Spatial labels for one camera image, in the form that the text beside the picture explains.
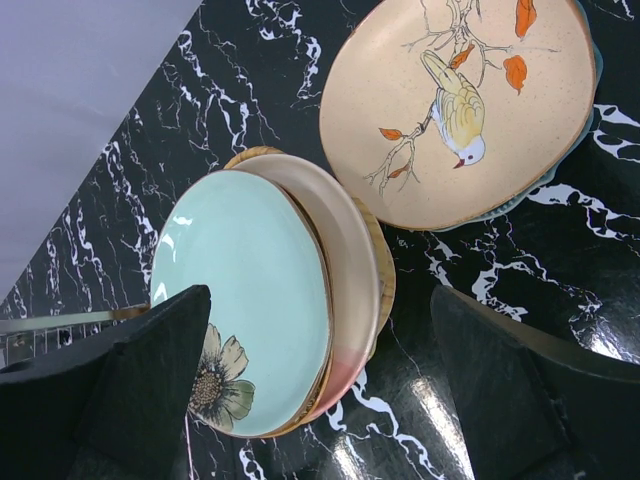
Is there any teal scalloped plate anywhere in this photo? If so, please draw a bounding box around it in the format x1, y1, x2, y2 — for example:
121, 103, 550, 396
439, 0, 605, 232

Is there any wooden plate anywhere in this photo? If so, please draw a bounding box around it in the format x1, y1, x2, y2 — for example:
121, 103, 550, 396
225, 146, 396, 437

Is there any mint green flower plate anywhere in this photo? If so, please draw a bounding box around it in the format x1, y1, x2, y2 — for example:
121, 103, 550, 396
150, 169, 333, 438

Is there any peach bird plate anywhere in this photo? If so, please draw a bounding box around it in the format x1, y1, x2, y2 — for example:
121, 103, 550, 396
319, 1, 597, 230

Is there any stainless steel dish rack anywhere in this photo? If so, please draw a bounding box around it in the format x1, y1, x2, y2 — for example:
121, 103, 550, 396
1, 304, 150, 370

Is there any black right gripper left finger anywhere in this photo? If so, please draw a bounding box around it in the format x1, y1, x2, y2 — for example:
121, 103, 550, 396
1, 285, 211, 479

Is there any black marble pattern mat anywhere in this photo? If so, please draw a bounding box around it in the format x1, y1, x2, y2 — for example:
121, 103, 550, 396
1, 1, 639, 479

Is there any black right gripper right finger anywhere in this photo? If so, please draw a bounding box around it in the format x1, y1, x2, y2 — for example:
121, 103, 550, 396
430, 286, 639, 479

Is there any cream and pink plate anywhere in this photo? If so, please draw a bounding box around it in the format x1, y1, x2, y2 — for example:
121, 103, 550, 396
236, 154, 381, 420

